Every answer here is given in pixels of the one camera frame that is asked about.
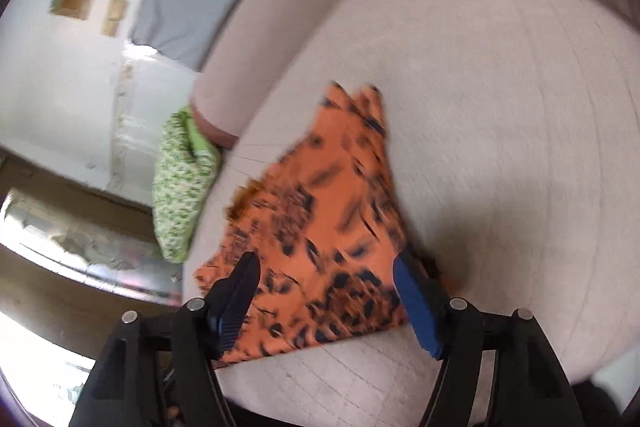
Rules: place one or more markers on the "orange floral long-sleeve shirt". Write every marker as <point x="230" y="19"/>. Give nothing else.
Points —
<point x="320" y="237"/>

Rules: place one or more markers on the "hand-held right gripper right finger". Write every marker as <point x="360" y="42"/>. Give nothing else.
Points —
<point x="417" y="307"/>

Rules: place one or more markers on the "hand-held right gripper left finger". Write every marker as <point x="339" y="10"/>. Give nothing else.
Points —
<point x="235" y="302"/>

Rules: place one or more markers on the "beige wall switch plate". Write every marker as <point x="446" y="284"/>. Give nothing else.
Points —
<point x="115" y="16"/>

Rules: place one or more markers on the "green patterned pillow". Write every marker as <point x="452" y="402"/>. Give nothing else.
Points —
<point x="182" y="187"/>

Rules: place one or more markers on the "pink bolster cushion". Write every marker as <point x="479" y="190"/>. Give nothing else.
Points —
<point x="280" y="42"/>

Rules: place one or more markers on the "stained glass door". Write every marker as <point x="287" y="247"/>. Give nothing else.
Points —
<point x="75" y="242"/>

